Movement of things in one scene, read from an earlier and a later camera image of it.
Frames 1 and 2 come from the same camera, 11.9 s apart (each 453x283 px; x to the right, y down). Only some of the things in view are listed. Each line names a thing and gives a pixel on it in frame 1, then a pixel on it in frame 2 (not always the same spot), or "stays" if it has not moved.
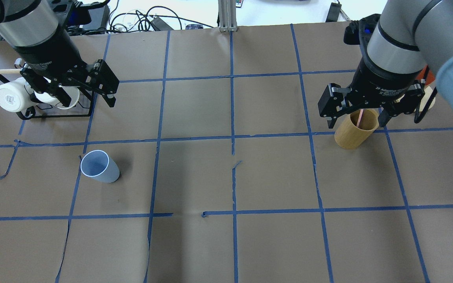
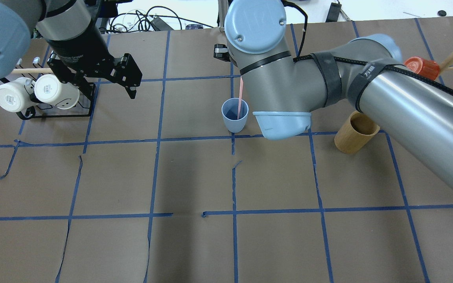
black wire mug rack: x=29 y=114 stays
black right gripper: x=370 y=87 → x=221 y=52
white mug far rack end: x=73 y=93 stays
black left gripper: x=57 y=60 → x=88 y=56
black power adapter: x=159 y=24 stays
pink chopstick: x=361 y=113 → x=241 y=89
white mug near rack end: x=15 y=95 stays
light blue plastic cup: x=97 y=164 → x=229 y=109
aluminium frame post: x=227 y=15 stays
